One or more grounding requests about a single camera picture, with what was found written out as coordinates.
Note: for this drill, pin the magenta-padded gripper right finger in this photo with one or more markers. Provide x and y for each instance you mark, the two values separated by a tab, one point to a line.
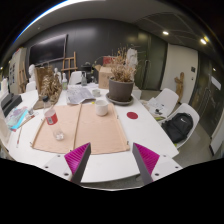
146	158

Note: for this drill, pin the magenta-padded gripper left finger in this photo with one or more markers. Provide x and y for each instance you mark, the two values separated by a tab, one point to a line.
78	156

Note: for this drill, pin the clear red-labelled drink bottle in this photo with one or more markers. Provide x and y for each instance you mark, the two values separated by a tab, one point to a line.
51	117

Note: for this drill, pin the black backpack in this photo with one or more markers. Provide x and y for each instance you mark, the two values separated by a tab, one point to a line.
178	126

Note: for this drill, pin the flat round red coaster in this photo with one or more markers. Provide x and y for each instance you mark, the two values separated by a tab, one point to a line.
132	115

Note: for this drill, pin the papers pile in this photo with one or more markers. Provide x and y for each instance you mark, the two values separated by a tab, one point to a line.
155	106

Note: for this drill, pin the white mug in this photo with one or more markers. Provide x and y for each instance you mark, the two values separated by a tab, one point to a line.
101	108

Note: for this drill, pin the printed paper sheets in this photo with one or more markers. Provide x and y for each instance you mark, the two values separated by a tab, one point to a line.
78	95

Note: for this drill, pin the wooden pencil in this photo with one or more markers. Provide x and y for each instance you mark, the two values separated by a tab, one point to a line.
19	136

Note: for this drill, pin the wooden paintbrush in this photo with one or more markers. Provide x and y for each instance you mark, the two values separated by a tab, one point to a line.
26	120

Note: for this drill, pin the white chair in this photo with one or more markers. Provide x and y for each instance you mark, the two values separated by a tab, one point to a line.
76	77
191	111
168	96

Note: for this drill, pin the small paint jar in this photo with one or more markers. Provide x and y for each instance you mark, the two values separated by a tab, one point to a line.
30	111

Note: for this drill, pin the small white cup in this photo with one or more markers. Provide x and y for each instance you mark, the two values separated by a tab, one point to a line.
96	92

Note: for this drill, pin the colourful picture book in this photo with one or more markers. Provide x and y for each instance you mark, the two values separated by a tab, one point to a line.
16	118

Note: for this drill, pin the dried plant in grey pot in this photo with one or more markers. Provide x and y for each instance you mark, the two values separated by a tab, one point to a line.
120	90

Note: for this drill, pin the white green spray bottle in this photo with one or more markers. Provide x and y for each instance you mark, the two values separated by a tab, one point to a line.
64	84

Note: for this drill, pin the dark spray bottle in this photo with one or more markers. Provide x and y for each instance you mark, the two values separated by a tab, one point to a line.
84	80

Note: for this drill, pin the wooden mannequin figure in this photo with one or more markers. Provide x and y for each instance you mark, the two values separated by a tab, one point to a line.
180	85

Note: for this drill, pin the cardboard box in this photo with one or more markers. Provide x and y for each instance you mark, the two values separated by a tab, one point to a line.
105	78

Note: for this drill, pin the small white figurine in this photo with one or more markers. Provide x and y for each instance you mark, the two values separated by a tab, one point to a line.
58	75

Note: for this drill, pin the black case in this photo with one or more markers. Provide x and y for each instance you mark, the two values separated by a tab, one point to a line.
10	102

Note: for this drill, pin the wooden easel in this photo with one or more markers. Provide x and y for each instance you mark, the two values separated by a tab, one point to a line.
69	65

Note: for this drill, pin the white plaster bust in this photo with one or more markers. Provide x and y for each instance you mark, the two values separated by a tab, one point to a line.
31	76

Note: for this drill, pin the red box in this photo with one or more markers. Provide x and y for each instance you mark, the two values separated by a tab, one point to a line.
107	60

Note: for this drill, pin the tall white statue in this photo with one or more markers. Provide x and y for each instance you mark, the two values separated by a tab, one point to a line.
132	58

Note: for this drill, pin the white shelf unit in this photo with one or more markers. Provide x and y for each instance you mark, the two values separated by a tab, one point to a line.
16	70

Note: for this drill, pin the round ceiling spotlight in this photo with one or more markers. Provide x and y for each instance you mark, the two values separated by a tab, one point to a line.
203	41
165	33

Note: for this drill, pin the long ceiling light strip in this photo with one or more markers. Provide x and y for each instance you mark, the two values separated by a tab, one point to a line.
50	11

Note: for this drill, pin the black wall screen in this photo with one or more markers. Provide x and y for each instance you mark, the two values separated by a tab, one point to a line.
46	50

